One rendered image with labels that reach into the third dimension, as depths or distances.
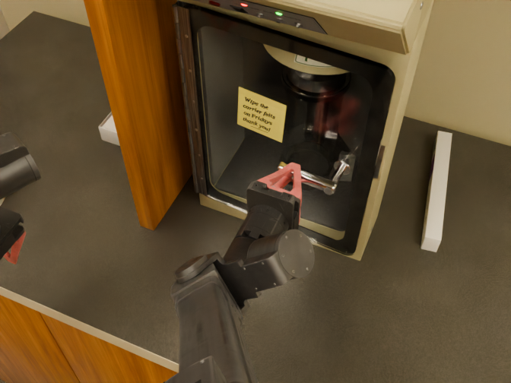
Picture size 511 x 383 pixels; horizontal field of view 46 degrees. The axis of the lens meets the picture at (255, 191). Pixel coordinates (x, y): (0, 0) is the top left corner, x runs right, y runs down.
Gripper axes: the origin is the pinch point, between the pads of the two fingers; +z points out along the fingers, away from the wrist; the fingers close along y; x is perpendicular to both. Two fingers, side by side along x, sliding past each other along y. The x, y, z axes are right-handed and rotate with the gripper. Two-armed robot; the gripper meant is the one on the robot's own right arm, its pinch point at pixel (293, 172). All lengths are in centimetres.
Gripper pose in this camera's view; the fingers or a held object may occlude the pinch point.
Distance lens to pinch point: 85.9
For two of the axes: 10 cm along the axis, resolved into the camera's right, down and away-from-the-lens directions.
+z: 4.0, -7.1, 5.8
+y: 0.0, -6.3, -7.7
